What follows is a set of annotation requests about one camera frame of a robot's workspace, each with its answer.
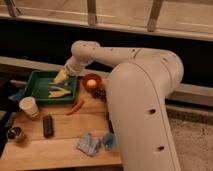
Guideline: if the white paper cup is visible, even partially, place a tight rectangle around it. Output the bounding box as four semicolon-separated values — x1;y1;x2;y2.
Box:
19;96;39;118

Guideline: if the orange bowl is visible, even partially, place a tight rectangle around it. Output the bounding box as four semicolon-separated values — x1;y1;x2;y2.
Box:
82;74;101;91

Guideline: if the yellow banana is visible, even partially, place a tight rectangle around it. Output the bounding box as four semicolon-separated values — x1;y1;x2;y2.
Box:
48;86;71;98

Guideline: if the green plastic tray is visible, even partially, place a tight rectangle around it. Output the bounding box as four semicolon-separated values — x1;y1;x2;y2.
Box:
24;71;78;105

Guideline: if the purple grapes bunch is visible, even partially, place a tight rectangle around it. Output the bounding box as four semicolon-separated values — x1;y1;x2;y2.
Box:
92;88;106;100

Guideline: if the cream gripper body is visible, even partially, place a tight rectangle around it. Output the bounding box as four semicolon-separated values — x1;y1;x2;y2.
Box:
54;57;82;84

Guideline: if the crumpled grey blue cloth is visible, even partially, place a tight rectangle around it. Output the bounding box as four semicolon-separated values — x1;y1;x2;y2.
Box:
76;133;101;156

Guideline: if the metal can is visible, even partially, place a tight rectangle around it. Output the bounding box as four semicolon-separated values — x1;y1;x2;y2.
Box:
7;127;25;142

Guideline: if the blue object left edge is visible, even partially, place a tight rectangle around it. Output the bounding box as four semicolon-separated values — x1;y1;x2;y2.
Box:
9;89;24;102

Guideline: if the black remote control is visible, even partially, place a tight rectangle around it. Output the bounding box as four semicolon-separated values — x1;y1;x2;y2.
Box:
43;115;54;138

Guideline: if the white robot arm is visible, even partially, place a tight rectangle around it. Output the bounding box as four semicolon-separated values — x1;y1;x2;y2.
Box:
54;41;184;171

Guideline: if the yellow ball in bowl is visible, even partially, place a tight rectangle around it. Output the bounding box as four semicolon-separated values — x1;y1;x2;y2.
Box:
86;79;97;87

